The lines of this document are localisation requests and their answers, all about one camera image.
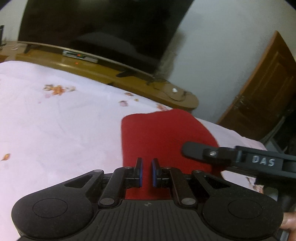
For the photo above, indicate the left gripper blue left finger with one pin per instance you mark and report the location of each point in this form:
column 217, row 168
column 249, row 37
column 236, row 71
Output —
column 116, row 184

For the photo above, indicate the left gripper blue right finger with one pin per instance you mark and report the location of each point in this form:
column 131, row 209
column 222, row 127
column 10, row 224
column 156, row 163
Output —
column 173, row 179

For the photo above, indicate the red beaded sweater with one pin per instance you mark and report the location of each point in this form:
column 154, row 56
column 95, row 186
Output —
column 161, row 135

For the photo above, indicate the person right hand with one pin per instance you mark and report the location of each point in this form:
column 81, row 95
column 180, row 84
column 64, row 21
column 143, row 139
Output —
column 289, row 221

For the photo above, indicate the brown wooden door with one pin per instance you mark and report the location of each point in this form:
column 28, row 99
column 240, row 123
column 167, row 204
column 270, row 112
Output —
column 262, row 101

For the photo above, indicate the wooden tv stand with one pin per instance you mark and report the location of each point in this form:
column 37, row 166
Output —
column 111, row 74

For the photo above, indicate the large black flat television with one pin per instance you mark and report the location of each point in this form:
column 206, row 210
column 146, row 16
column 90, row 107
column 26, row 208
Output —
column 131, row 33

